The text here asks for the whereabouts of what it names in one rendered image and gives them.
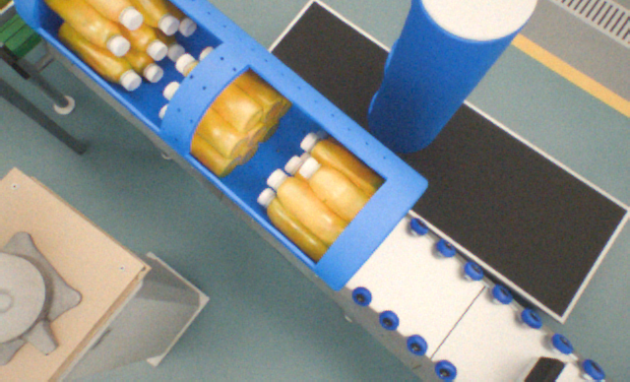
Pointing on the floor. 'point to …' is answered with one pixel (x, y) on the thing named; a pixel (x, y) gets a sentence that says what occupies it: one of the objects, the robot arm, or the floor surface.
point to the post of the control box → (39, 117)
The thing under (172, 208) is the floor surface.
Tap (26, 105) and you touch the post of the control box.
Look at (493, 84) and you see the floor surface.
